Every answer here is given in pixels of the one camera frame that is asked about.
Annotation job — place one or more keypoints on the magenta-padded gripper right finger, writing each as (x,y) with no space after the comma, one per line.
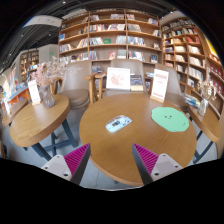
(146,160)

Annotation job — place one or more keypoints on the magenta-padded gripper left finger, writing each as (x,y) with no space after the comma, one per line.
(77,159)

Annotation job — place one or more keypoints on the transparent computer mouse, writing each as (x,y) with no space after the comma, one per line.
(118,123)

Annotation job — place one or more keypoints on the green mouse pad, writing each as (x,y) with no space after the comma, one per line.
(170,119)

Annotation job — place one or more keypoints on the round wooden side table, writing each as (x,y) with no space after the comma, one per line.
(15,111)
(33,123)
(206,123)

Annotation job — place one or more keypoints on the glass vase pink flowers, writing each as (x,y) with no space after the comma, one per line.
(46,96)

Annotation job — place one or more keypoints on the colourful book stack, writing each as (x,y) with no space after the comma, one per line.
(192,101)

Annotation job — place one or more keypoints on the glass vase dried flowers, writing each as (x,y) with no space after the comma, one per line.
(202,107)

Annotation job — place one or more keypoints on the white red table sign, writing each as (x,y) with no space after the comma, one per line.
(160,83)

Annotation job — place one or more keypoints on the dark cover book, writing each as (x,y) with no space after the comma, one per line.
(136,82)

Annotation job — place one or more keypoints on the small white card sign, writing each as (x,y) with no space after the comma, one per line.
(34,93)

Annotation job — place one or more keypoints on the taupe wooden armchair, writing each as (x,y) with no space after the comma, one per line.
(133,66)
(175,83)
(75,80)

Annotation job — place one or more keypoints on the blue book stack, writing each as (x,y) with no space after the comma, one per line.
(149,75)

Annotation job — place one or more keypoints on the white floral picture board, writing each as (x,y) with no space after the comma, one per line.
(118,79)

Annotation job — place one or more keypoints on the small distant bookshelf unit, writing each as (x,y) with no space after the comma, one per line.
(28,60)

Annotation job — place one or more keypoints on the curved wooden bookshelf unit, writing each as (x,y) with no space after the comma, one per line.
(186,50)

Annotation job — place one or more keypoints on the wide wooden bookshelf unit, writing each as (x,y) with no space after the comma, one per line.
(110,33)

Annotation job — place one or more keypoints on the white ceiling light panel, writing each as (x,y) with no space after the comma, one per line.
(43,20)

